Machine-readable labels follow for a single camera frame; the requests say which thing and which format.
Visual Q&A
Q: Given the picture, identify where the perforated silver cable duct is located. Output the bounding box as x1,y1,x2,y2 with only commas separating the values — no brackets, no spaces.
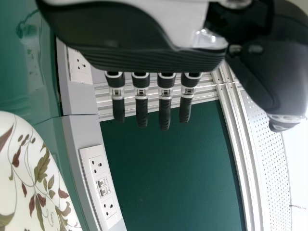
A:
240,89,293,231

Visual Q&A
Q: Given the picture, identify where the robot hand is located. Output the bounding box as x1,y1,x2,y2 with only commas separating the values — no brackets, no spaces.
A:
36,0,308,133

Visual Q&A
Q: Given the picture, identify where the long white socket strip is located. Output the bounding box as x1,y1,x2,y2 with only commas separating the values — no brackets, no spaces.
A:
78,144,123,231

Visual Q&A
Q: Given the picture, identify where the ribbed aluminium frame rail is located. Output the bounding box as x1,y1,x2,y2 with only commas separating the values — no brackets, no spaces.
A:
211,64,267,231
93,72,222,121

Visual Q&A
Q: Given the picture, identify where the white plate brown leaf pattern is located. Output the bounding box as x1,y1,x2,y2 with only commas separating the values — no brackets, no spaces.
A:
0,111,82,231

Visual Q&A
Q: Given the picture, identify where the small white socket plate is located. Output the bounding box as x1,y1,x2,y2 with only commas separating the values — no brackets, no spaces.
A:
67,47,94,85

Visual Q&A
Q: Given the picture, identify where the grey table edge rail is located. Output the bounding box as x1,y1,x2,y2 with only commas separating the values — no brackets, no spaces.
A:
61,114,127,231
55,38,99,116

